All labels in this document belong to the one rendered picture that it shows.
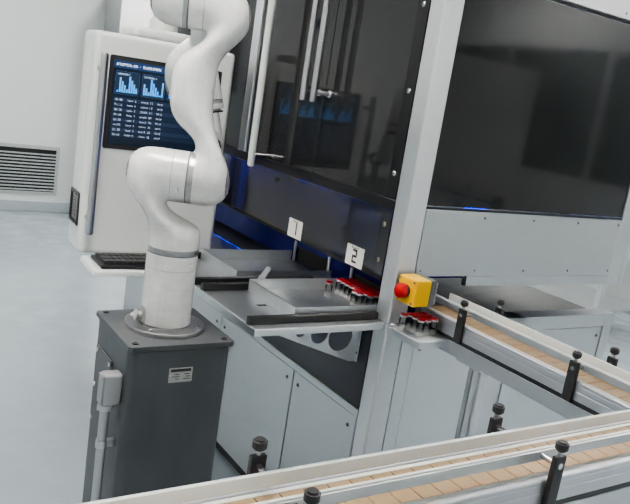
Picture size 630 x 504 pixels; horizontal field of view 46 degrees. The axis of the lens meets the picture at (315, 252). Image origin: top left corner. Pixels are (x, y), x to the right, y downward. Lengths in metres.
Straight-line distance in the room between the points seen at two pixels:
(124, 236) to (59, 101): 4.63
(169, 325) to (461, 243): 0.85
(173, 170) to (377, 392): 0.85
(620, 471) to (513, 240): 1.02
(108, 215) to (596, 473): 1.86
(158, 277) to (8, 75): 5.52
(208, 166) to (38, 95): 5.58
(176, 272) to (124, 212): 0.97
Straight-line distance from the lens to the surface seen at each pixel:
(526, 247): 2.32
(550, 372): 1.79
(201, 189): 1.69
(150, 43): 2.65
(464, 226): 2.11
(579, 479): 1.32
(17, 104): 7.19
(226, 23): 1.75
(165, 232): 1.72
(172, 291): 1.75
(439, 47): 1.95
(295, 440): 2.47
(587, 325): 2.66
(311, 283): 2.24
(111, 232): 2.69
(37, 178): 7.29
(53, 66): 7.23
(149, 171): 1.70
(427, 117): 1.95
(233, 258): 2.48
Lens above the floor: 1.46
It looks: 12 degrees down
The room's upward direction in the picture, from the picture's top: 9 degrees clockwise
